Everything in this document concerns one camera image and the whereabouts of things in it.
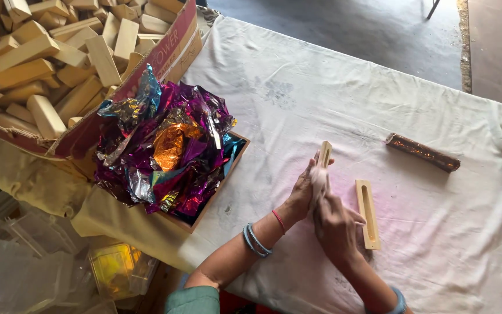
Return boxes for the person's left hand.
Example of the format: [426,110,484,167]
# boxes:
[285,151,335,215]

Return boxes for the person's right hand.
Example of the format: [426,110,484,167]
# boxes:
[313,188,367,263]

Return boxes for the slotted wooden block half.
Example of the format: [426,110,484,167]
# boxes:
[318,140,334,169]
[355,179,382,251]

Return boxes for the white table cloth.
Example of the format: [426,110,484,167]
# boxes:
[0,15,502,314]

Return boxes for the blue bangles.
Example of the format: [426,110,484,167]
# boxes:
[243,223,273,258]

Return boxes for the foil wrapped stick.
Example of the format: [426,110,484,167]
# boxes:
[385,133,461,173]

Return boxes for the wooden tray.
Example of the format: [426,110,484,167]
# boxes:
[157,131,251,234]

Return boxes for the blue bangle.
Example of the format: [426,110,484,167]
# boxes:
[364,286,408,314]

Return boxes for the pile of coloured foil sheets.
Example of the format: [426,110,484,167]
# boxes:
[93,64,247,217]

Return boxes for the teal sleeve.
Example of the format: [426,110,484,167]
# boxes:
[165,286,220,314]

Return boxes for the cardboard box of wooden blocks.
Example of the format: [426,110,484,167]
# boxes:
[0,0,203,158]

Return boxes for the heap of clear plastic boxes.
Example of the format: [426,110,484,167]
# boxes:
[0,192,160,314]

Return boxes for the red thread bracelet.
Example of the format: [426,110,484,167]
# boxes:
[271,210,286,235]

